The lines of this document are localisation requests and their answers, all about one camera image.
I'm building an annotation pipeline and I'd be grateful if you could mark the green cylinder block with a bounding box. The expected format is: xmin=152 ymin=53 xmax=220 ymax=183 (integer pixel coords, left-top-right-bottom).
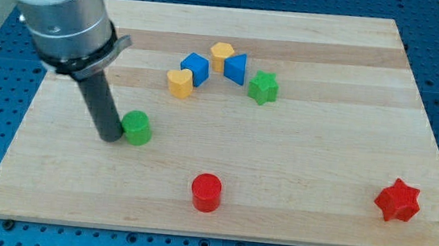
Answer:
xmin=121 ymin=110 xmax=152 ymax=146

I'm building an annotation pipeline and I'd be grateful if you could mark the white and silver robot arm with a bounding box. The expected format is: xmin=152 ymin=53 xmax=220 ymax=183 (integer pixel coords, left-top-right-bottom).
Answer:
xmin=16 ymin=0 xmax=132 ymax=80

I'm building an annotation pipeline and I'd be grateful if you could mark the yellow heart block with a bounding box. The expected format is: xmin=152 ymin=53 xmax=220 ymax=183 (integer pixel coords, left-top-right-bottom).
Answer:
xmin=166 ymin=69 xmax=193 ymax=99

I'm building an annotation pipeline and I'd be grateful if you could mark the green star block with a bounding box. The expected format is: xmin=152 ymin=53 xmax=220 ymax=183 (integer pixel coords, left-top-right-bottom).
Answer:
xmin=247 ymin=70 xmax=279 ymax=105

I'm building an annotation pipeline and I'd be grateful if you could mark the blue triangle block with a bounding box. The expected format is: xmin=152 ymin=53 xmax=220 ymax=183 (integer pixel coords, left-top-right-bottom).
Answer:
xmin=224 ymin=54 xmax=248 ymax=85

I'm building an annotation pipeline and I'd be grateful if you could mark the blue cube block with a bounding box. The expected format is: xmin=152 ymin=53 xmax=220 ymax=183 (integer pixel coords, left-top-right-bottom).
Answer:
xmin=180 ymin=52 xmax=210 ymax=87

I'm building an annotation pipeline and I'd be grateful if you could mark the red cylinder block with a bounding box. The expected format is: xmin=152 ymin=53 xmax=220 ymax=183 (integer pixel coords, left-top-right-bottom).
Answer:
xmin=191 ymin=173 xmax=223 ymax=212

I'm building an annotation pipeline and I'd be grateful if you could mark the yellow hexagon block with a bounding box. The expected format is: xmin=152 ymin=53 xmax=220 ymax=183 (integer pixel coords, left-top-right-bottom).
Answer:
xmin=210 ymin=42 xmax=235 ymax=73

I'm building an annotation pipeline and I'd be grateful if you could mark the light wooden board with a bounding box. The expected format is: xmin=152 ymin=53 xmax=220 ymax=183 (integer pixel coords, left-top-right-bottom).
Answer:
xmin=0 ymin=0 xmax=439 ymax=246

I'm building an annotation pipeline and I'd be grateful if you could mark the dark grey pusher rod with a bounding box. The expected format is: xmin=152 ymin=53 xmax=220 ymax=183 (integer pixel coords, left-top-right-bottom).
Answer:
xmin=77 ymin=72 xmax=123 ymax=142

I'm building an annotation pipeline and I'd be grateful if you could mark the red star block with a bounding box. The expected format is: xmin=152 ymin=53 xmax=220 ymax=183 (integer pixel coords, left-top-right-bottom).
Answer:
xmin=374 ymin=178 xmax=421 ymax=222

